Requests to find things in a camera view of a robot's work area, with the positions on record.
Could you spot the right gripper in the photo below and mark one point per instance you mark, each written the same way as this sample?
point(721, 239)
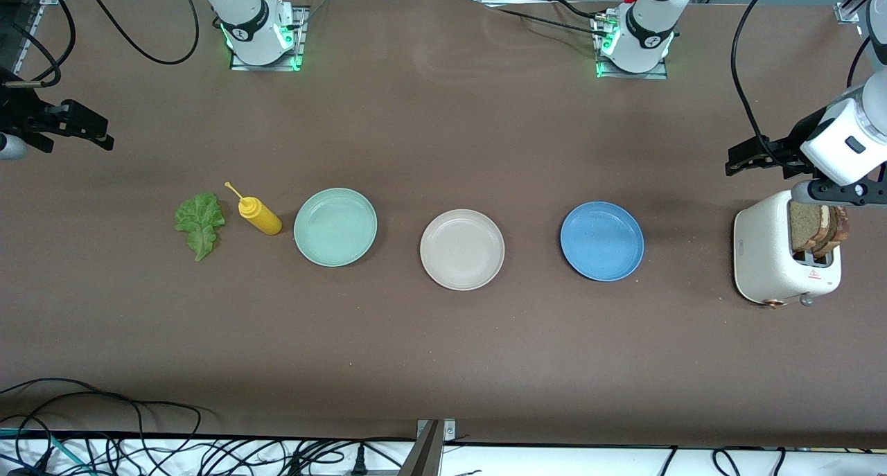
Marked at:
point(21, 113)

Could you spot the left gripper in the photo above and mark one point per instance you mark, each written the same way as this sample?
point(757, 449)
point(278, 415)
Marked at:
point(804, 136)

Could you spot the brown bread slice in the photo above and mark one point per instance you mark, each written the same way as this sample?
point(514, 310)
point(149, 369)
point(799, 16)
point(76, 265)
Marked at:
point(804, 226)
point(840, 230)

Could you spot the green lettuce leaf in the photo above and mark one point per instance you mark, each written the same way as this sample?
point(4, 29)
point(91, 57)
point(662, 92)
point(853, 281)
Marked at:
point(201, 219)

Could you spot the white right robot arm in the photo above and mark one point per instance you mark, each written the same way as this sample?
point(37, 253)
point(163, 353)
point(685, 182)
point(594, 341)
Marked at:
point(249, 19)

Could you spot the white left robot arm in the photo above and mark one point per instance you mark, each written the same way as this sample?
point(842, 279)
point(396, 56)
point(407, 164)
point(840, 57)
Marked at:
point(648, 25)

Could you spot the blue plate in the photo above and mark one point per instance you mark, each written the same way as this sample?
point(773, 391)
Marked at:
point(601, 240)

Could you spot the mint green plate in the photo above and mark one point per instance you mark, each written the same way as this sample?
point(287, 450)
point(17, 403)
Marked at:
point(335, 226)

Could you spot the beige plate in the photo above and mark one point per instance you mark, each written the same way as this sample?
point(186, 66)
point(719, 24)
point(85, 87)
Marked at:
point(462, 249)

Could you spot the white toaster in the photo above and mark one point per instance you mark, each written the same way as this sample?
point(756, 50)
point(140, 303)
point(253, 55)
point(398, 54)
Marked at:
point(762, 247)

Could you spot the yellow mustard squeeze bottle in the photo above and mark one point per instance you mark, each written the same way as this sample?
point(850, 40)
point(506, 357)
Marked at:
point(260, 216)

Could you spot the black power plug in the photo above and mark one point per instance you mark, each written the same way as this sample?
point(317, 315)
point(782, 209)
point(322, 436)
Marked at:
point(359, 462)

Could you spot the grey metal beam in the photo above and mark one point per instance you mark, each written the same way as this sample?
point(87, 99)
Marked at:
point(424, 455)

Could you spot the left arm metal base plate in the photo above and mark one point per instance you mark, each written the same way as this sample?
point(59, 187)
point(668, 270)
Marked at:
point(634, 75)

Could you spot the aluminium frame post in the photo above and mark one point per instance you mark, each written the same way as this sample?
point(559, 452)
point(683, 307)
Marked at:
point(849, 10)

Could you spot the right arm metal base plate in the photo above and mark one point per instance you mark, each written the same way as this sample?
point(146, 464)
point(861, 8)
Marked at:
point(303, 43)

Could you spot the metal corner bracket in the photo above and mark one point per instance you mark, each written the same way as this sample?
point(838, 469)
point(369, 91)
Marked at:
point(449, 431)

